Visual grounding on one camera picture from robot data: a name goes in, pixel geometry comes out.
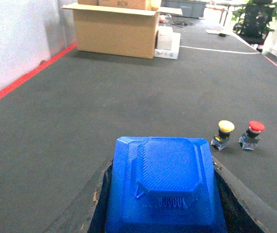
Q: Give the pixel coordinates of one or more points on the black office chair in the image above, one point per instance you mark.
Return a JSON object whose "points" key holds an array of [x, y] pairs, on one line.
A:
{"points": [[255, 28]]}

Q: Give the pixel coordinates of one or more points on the blue 3D-printed block part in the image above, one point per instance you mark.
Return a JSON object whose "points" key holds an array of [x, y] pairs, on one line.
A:
{"points": [[163, 185]]}

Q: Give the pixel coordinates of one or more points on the potted green plant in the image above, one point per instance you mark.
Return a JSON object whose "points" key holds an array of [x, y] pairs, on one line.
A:
{"points": [[239, 15]]}

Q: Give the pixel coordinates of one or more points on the red mushroom push button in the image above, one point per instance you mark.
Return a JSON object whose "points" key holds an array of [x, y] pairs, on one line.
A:
{"points": [[249, 140]]}

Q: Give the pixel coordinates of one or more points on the large cardboard box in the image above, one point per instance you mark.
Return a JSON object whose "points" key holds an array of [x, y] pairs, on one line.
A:
{"points": [[117, 31]]}

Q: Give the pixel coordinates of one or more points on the yellow mushroom push button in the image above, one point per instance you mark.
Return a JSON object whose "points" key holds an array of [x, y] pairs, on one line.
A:
{"points": [[221, 139]]}

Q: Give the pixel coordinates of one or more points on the white box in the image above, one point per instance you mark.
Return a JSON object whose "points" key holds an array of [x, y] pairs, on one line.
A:
{"points": [[167, 43]]}

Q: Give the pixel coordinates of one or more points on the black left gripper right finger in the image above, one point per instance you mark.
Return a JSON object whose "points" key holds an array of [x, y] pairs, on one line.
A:
{"points": [[243, 210]]}

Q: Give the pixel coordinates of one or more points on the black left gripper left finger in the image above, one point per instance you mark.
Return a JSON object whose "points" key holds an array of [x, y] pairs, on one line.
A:
{"points": [[87, 212]]}

